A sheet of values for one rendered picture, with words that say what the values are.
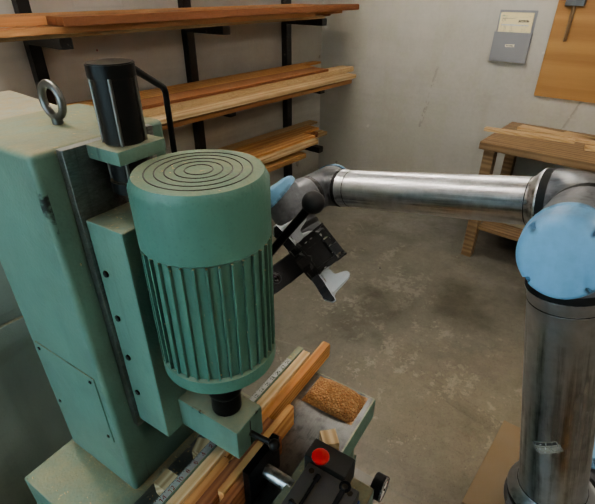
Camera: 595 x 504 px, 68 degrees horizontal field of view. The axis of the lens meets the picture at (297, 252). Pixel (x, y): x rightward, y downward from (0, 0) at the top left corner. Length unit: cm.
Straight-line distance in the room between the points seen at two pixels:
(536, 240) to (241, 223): 39
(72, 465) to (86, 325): 48
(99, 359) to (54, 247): 22
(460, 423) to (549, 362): 152
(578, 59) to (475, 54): 68
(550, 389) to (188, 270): 57
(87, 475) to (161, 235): 73
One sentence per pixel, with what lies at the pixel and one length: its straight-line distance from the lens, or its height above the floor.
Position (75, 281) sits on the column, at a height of 133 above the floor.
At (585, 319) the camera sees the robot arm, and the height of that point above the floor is 131.
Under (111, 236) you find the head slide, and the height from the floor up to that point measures 141.
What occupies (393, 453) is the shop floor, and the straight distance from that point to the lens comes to 210.
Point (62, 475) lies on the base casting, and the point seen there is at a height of 80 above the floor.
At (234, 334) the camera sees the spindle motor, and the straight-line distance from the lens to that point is 61.
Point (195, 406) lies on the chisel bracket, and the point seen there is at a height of 107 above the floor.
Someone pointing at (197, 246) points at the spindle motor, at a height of 144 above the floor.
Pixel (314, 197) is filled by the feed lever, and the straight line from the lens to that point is 64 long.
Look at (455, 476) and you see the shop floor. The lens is 211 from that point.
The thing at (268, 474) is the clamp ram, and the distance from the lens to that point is 88.
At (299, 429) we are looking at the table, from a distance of 100.
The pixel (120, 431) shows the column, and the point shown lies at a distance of 95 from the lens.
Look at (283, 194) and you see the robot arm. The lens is 97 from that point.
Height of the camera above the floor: 170
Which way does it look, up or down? 31 degrees down
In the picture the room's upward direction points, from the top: straight up
